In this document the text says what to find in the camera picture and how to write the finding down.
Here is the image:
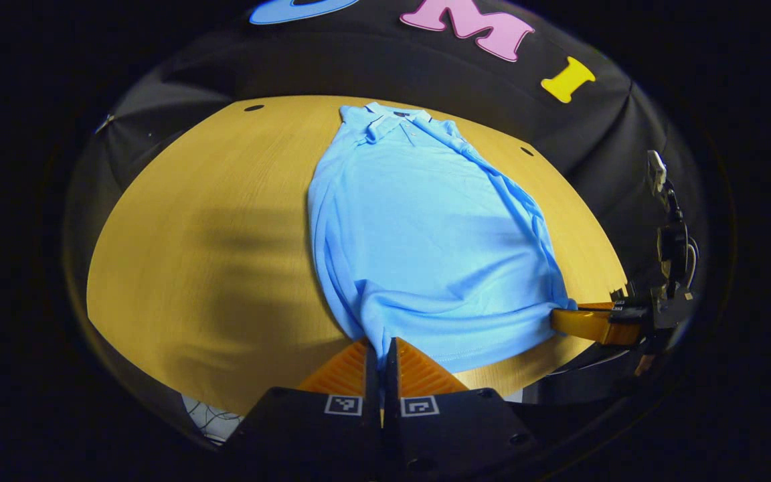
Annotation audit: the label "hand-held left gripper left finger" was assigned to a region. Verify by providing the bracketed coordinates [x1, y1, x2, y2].
[225, 338, 384, 471]

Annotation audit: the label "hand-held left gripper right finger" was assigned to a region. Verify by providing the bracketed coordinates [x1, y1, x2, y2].
[383, 337, 540, 471]

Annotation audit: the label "light blue T-shirt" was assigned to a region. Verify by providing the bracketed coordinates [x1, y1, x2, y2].
[307, 102, 578, 374]

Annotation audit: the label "tangled black cables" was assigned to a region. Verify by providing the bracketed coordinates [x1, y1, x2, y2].
[183, 395, 247, 444]

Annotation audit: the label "black backdrop cloth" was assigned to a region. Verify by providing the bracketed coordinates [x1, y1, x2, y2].
[63, 0, 711, 429]

